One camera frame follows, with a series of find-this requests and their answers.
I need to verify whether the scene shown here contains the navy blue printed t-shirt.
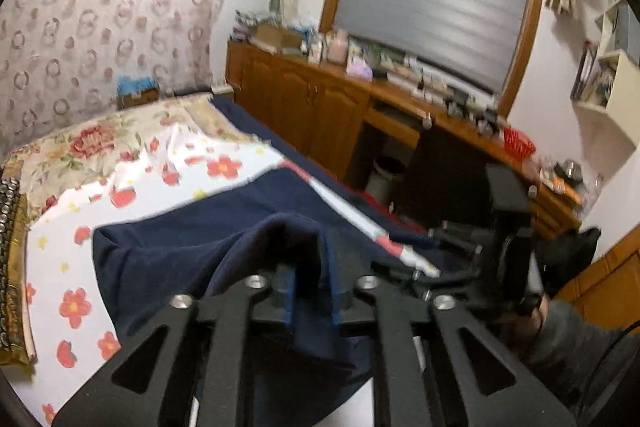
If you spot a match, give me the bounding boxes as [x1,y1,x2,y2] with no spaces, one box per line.
[91,166,442,427]

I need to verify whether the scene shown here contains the person's right hand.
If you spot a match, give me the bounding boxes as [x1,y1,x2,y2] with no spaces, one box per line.
[514,295,550,338]

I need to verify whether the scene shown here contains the red plastic basket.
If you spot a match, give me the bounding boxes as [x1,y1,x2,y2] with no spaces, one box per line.
[502,128,536,161]

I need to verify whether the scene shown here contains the white flower strawberry sheet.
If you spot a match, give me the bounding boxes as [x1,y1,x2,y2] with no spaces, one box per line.
[6,124,445,426]

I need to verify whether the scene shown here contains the dark circle-patterned folded blanket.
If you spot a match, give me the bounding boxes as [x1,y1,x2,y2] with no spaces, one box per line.
[1,178,36,366]

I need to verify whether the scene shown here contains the navy blue mattress cover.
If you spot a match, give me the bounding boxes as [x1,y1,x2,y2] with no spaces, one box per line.
[209,95,424,234]

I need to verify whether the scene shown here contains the long wooden sideboard cabinet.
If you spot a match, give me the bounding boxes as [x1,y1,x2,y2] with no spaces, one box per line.
[226,41,580,239]

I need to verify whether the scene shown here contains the pink tissue pack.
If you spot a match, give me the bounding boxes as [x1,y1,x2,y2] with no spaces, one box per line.
[346,56,373,81]

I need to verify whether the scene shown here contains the beige rose floral bedspread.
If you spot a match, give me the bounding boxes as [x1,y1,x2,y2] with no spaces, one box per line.
[1,93,256,221]

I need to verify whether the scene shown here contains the pink thermos jug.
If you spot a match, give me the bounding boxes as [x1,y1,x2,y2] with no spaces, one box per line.
[326,29,349,66]

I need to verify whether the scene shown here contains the small cardboard box blue contents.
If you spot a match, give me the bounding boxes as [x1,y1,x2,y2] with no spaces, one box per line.
[116,76,160,109]

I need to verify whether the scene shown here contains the cardboard box on sideboard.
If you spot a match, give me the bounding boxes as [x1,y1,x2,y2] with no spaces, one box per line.
[250,24,303,54]

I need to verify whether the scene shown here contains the stack of folded papers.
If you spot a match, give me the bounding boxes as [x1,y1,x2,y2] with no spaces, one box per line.
[230,10,273,42]

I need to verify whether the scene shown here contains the pink circle-patterned curtain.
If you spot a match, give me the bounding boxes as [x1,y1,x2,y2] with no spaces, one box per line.
[1,0,224,153]

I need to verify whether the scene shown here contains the white wall shelf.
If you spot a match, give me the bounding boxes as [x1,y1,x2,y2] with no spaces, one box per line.
[570,0,639,146]

